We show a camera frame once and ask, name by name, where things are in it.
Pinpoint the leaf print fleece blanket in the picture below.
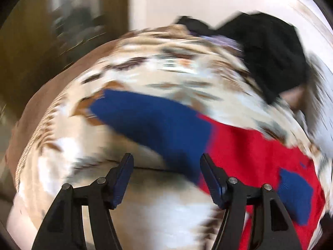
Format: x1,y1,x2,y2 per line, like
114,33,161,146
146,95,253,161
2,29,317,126
5,23,333,250

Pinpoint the grey pillow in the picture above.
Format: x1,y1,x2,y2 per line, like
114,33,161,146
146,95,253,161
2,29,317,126
308,55,333,151

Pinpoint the dark leafy pattern panel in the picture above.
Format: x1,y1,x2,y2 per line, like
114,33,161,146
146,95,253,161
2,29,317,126
51,0,108,56

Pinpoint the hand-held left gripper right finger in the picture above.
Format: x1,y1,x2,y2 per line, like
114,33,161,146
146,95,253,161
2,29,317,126
200,153,302,250

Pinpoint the pink cloth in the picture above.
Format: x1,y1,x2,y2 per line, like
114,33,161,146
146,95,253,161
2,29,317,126
282,83,307,112

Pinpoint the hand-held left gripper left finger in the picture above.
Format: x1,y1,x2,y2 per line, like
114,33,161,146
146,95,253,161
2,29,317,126
31,153,134,250

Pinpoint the brown wooden furniture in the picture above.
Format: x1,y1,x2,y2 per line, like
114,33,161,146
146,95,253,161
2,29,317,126
0,0,130,115

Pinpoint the black cloth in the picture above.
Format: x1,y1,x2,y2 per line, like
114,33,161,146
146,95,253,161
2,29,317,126
177,12,311,105

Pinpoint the red and blue sweater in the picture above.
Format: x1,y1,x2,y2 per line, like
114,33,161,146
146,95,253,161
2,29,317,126
88,89,327,250

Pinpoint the light purple cloth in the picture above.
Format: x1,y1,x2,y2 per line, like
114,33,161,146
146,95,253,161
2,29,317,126
191,31,244,55

